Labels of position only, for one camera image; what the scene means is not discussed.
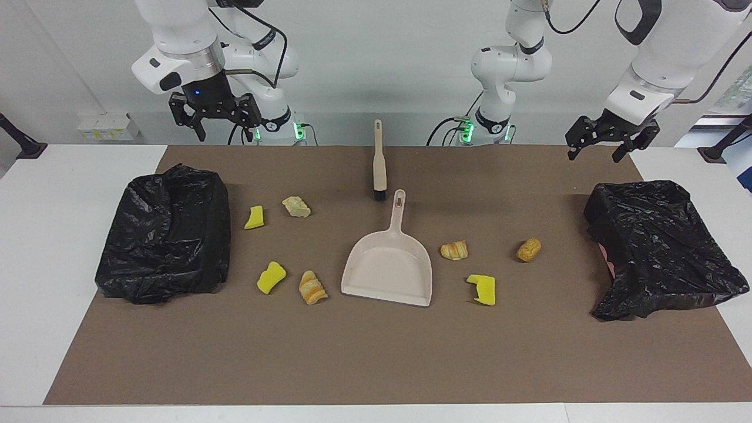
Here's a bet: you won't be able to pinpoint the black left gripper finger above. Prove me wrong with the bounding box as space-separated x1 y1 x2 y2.
612 120 660 163
566 116 597 161

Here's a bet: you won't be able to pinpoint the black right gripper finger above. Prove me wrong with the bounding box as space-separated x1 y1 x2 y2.
169 93 206 142
235 94 261 142

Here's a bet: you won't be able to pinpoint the pale yellow bread chunk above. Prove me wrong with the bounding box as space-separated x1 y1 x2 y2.
281 196 312 219

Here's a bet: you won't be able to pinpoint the golden brown bread roll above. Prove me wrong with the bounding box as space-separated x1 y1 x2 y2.
516 237 542 263

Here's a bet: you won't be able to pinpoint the beige hand brush black bristles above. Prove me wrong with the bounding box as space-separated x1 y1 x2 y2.
372 119 388 202

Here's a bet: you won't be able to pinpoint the wavy yellow sponge piece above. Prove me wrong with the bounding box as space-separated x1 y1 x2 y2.
256 261 287 295

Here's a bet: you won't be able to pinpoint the large striped croissant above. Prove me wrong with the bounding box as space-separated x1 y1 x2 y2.
298 270 329 306

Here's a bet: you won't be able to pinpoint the large yellow sponge piece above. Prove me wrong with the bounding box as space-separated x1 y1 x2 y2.
466 274 496 307

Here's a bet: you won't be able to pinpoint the beige plastic dustpan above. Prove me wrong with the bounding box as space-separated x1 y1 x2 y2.
341 189 433 307

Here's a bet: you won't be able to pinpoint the black bag lined pink bin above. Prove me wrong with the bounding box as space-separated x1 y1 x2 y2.
583 180 750 322

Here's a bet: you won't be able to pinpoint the white shelf dark edge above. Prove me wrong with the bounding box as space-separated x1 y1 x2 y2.
693 115 752 127

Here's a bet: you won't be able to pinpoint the patterned paper sheet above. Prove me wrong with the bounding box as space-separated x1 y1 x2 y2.
709 66 752 115

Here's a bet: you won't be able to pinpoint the light blue panel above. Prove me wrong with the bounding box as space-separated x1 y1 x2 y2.
726 134 752 194

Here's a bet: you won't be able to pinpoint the brown table mat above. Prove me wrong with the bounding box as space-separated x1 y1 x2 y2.
43 145 752 406

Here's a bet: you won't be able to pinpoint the black camera stand base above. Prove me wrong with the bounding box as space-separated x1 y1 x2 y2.
697 113 752 164
0 112 48 160

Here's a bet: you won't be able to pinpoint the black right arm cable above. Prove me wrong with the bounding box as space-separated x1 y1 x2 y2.
206 3 290 90

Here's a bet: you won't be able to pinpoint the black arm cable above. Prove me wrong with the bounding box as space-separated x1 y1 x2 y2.
206 3 290 90
543 0 752 105

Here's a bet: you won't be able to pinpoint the white wall socket box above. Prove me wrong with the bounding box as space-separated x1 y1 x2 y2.
76 113 142 142

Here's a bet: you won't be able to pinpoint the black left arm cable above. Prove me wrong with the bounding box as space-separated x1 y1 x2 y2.
543 0 752 105

